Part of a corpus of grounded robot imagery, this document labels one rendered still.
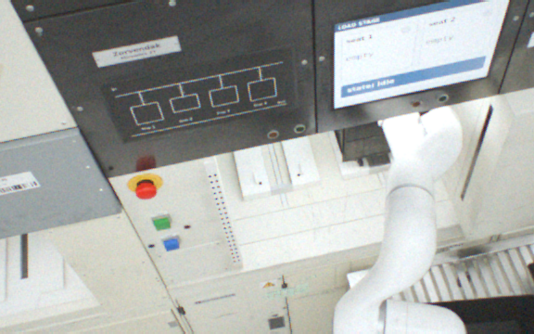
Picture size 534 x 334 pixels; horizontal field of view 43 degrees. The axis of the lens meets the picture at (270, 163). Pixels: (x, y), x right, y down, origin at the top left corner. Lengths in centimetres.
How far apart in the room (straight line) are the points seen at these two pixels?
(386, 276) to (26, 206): 66
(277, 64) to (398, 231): 34
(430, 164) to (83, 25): 70
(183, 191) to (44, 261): 63
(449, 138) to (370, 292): 38
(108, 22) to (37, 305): 102
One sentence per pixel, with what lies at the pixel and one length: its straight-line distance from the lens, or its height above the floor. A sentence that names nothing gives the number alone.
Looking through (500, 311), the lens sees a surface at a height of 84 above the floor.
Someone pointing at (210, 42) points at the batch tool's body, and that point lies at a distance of 103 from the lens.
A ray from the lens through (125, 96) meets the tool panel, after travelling 110.
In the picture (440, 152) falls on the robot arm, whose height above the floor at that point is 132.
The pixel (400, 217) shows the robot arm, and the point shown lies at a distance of 115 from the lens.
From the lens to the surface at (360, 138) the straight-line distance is 168.
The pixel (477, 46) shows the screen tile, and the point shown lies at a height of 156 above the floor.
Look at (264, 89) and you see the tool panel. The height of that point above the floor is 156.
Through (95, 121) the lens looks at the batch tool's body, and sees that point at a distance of 114.
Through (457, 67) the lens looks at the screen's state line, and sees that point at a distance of 123.
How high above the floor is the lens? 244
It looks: 57 degrees down
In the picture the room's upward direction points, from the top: 8 degrees counter-clockwise
